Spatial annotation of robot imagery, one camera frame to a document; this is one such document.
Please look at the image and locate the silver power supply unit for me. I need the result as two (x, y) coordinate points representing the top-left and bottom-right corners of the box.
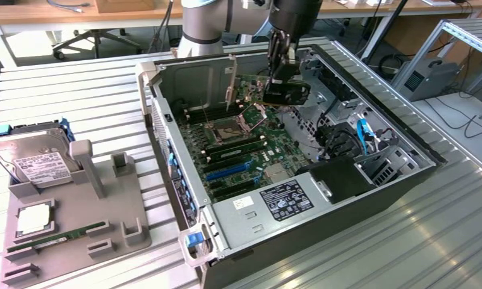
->
(203, 172), (334, 253)

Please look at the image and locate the silver hard disk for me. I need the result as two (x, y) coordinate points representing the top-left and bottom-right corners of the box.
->
(0, 128), (82, 190)

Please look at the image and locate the brown cardboard box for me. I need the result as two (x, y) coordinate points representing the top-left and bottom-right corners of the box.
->
(95, 0), (162, 13)

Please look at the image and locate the silver drive cage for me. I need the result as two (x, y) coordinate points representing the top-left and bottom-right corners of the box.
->
(284, 54), (436, 186)

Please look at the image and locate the black wire bundle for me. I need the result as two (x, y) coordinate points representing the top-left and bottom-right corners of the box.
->
(316, 123), (369, 162)

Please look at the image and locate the green RAM stick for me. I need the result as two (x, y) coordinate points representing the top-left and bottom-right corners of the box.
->
(205, 141), (269, 163)
(6, 222), (107, 253)

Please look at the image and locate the aluminium frame table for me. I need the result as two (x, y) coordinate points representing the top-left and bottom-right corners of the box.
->
(389, 16), (482, 94)

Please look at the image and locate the grey control box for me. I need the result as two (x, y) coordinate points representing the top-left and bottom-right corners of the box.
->
(392, 58), (464, 102)

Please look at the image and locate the green motherboard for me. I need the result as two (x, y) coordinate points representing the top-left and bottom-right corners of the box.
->
(175, 101), (313, 202)

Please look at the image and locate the blue expansion slot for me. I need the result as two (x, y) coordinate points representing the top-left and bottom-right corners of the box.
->
(205, 163), (254, 182)

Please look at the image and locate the wooden desk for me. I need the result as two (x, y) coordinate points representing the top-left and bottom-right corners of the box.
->
(0, 0), (186, 25)
(317, 0), (482, 31)

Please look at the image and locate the black PC case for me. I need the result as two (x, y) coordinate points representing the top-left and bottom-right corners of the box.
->
(137, 43), (448, 289)

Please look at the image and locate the CPU socket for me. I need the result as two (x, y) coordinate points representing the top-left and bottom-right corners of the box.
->
(211, 119), (253, 145)

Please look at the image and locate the grey parts rack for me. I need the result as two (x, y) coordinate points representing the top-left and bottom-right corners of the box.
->
(0, 138), (154, 287)

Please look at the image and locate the blue wire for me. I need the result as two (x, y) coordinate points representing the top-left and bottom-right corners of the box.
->
(356, 118), (374, 157)

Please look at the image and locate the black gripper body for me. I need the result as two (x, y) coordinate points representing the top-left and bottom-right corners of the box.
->
(268, 0), (321, 39)

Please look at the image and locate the grey blue cable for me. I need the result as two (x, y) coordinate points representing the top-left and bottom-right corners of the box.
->
(47, 0), (93, 13)

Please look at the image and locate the silver chipset heatsink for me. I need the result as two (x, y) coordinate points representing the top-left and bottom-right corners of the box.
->
(264, 164), (296, 182)

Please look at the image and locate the metal socket cover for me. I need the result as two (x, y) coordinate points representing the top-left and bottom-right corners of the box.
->
(240, 102), (269, 129)

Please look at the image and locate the black pole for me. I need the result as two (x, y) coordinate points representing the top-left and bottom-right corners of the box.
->
(360, 0), (411, 61)

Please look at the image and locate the silver CPU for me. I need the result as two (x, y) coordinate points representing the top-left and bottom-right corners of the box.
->
(15, 205), (54, 235)

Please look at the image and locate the black chair base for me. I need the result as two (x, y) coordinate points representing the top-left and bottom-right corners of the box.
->
(317, 17), (352, 37)

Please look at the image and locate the green graphics card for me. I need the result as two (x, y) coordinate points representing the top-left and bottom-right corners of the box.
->
(226, 54), (312, 113)

